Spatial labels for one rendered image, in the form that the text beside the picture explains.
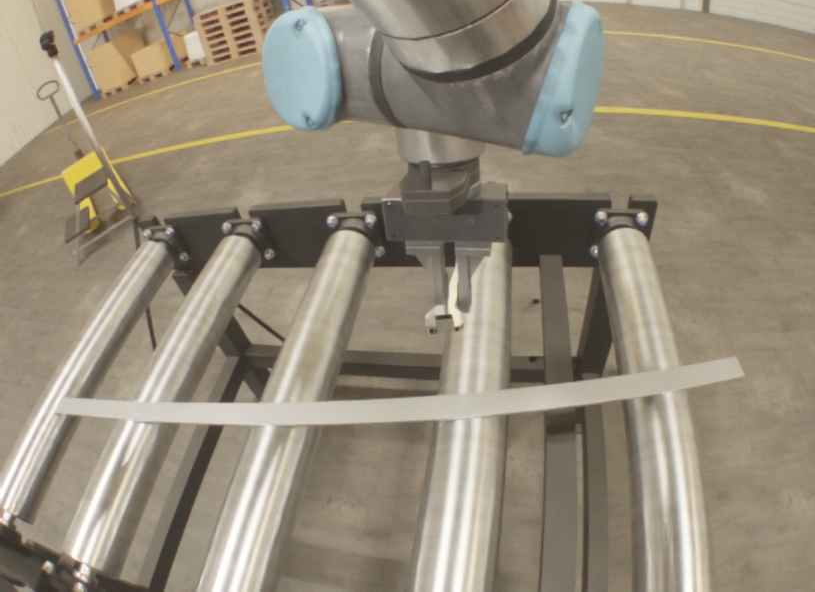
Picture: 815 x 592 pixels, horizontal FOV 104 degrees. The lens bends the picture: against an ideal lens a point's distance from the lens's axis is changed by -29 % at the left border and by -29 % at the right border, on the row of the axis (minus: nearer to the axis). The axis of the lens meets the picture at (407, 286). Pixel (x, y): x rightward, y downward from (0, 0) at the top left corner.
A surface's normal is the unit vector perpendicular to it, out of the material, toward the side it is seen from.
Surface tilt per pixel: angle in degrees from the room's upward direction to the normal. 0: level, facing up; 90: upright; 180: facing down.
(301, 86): 79
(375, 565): 0
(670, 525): 20
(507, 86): 117
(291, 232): 90
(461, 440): 3
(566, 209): 90
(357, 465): 0
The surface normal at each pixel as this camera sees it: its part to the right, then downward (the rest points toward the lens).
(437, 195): -0.24, 0.54
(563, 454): -0.15, -0.70
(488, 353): 0.28, -0.63
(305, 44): -0.68, 0.45
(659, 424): -0.48, -0.66
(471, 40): 0.12, 0.95
